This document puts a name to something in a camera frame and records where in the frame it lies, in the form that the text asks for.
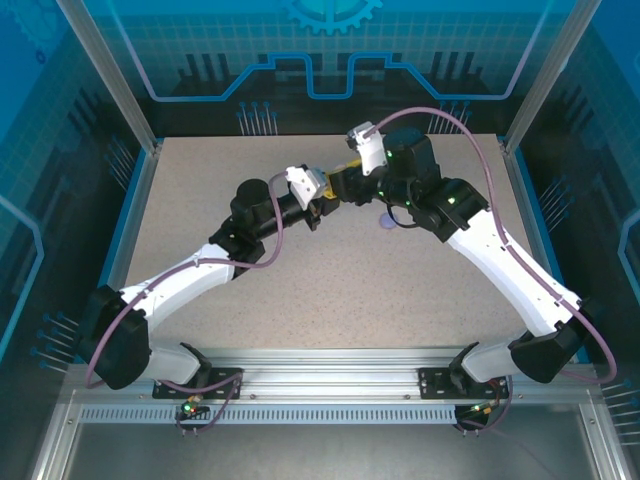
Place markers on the grey metal front tray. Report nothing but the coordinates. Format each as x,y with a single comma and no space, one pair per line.
325,450

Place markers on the purple earbud charging case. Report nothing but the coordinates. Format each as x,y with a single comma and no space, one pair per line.
386,221

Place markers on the aluminium front frame rail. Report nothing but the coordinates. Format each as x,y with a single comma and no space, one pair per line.
330,372

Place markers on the power connector with led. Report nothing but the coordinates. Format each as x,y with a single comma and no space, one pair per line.
482,409
192,407

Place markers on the left power connector with LED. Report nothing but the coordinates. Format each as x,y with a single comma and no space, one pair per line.
192,407

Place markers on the aluminium right side rail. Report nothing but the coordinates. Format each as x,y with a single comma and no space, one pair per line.
537,225

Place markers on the right power connector with LED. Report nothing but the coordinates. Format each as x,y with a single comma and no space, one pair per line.
482,409

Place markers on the aluminium left side rail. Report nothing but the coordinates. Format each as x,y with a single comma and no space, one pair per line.
131,225

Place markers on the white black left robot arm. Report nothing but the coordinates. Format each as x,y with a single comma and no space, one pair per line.
190,280

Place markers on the aluminium left frame post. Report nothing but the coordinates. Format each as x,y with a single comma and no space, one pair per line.
115,75

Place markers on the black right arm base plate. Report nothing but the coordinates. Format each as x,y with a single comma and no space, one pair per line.
432,382

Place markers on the aluminium frame post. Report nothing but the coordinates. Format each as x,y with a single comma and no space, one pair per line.
115,75
545,75

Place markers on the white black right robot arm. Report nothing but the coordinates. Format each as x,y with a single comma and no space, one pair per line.
510,280

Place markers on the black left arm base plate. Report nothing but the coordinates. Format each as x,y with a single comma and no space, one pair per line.
230,385

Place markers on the aluminium right frame post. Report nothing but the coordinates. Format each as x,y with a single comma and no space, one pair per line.
545,75

